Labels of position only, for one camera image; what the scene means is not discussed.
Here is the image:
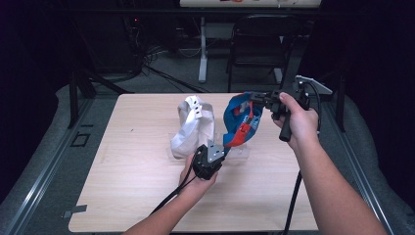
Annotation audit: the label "grey tape strip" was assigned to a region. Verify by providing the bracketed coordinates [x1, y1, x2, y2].
[62, 204, 88, 219]

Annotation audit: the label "blue and orange cap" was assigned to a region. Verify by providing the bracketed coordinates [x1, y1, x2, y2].
[222, 91, 264, 157]

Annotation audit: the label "dark equipment with red light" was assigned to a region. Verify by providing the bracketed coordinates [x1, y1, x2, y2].
[122, 15, 145, 73]

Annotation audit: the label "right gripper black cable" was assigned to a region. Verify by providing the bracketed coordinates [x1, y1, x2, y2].
[281, 80, 323, 235]

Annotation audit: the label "person's right hand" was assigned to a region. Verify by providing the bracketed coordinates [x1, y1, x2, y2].
[271, 91, 323, 152]

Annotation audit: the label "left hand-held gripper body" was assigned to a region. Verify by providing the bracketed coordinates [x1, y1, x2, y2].
[191, 139, 226, 181]

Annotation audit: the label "grey metal floor rail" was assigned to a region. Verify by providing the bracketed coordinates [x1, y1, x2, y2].
[0, 97, 96, 235]
[322, 97, 396, 235]

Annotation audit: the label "person's left hand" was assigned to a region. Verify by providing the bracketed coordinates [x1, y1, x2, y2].
[178, 152, 219, 199]

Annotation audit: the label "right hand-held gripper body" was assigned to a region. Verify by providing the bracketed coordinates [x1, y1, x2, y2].
[260, 74, 334, 143]

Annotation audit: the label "black folding chair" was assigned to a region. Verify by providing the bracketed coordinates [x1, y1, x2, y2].
[225, 13, 302, 94]

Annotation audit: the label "black floor cables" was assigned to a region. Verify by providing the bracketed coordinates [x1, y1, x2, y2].
[140, 45, 209, 94]

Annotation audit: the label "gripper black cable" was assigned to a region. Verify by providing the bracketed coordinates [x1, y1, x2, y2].
[150, 152, 201, 216]
[281, 80, 323, 235]

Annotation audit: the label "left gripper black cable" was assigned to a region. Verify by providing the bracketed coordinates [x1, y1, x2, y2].
[150, 152, 201, 216]

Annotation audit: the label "white cap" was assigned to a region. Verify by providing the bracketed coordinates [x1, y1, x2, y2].
[169, 95, 216, 161]

